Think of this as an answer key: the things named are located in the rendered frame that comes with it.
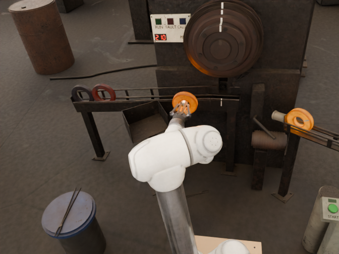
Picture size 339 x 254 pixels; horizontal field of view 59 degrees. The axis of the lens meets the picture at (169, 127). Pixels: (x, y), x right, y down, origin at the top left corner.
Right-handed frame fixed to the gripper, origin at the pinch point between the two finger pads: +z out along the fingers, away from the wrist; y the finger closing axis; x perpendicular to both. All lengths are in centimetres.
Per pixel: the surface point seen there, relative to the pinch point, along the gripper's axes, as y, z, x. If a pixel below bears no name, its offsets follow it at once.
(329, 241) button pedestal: 83, -54, -45
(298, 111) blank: 66, 5, -7
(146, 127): -29.4, 0.0, -24.4
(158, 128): -20.3, -0.8, -23.9
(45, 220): -72, -72, -37
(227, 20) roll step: 24, 21, 41
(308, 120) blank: 72, 1, -10
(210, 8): 13, 25, 46
